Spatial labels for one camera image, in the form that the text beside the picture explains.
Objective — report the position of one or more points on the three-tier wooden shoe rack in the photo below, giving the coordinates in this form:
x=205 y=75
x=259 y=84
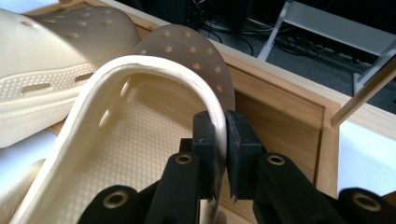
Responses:
x=280 y=105

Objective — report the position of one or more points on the cream perforated clog shoe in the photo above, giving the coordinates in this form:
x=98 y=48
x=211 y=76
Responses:
x=59 y=53
x=124 y=130

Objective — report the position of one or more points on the white metal stand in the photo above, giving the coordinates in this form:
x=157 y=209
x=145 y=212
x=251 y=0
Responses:
x=327 y=28

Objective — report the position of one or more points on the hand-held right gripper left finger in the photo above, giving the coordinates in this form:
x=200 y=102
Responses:
x=190 y=174

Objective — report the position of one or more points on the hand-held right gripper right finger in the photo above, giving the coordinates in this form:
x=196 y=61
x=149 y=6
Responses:
x=249 y=174

